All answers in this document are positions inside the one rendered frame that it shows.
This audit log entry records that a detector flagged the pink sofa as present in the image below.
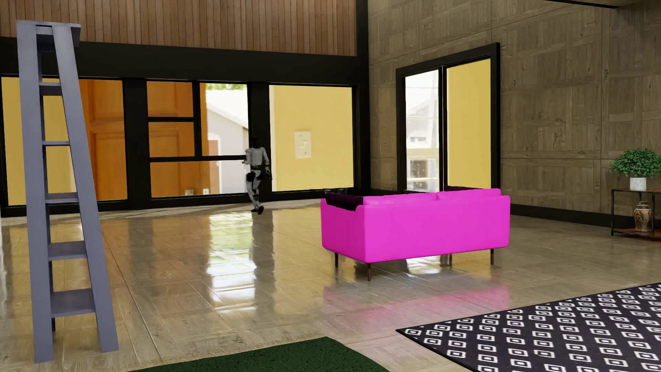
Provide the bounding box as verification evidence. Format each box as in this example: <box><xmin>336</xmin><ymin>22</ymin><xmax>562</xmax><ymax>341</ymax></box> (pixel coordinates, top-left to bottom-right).
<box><xmin>320</xmin><ymin>187</ymin><xmax>511</xmax><ymax>282</ymax></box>

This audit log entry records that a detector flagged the white humanoid robot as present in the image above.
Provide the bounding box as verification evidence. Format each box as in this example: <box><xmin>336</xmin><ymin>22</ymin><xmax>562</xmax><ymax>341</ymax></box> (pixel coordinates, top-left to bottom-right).
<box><xmin>243</xmin><ymin>136</ymin><xmax>272</xmax><ymax>215</ymax></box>

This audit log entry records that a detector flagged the black framed glass door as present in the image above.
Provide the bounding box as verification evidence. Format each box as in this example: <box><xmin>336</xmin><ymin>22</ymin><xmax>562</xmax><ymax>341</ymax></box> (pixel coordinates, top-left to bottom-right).
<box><xmin>396</xmin><ymin>42</ymin><xmax>502</xmax><ymax>194</ymax></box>

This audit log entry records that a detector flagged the dark green rug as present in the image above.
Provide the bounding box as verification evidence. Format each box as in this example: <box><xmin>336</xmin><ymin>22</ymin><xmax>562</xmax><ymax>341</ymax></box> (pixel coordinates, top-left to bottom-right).
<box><xmin>129</xmin><ymin>337</ymin><xmax>389</xmax><ymax>372</ymax></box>

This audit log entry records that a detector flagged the grey ladder shelf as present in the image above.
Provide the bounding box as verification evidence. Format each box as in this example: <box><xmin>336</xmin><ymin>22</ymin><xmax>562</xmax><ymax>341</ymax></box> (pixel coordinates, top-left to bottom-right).
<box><xmin>16</xmin><ymin>20</ymin><xmax>120</xmax><ymax>364</ymax></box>

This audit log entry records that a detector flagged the black white patterned rug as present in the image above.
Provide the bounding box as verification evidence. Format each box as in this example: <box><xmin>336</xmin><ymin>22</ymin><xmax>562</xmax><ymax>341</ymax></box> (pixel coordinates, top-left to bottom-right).
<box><xmin>396</xmin><ymin>282</ymin><xmax>661</xmax><ymax>372</ymax></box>

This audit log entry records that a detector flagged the black metal side table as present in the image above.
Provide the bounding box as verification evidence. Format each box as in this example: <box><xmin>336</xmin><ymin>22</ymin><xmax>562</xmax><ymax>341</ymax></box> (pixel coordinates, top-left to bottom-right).
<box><xmin>611</xmin><ymin>188</ymin><xmax>661</xmax><ymax>239</ymax></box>

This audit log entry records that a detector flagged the green potted plant white pot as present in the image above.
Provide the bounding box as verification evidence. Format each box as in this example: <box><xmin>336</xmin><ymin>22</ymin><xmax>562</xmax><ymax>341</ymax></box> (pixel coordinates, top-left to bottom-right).
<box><xmin>609</xmin><ymin>148</ymin><xmax>661</xmax><ymax>191</ymax></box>

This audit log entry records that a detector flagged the patterned ceramic vase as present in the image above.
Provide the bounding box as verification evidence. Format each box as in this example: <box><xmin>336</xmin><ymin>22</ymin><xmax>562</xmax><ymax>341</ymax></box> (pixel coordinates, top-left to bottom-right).
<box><xmin>633</xmin><ymin>201</ymin><xmax>653</xmax><ymax>233</ymax></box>

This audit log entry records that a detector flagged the black framed window wall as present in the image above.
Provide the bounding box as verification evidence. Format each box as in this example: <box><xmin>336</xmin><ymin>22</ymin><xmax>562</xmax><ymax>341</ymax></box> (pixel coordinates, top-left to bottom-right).
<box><xmin>0</xmin><ymin>37</ymin><xmax>370</xmax><ymax>218</ymax></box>

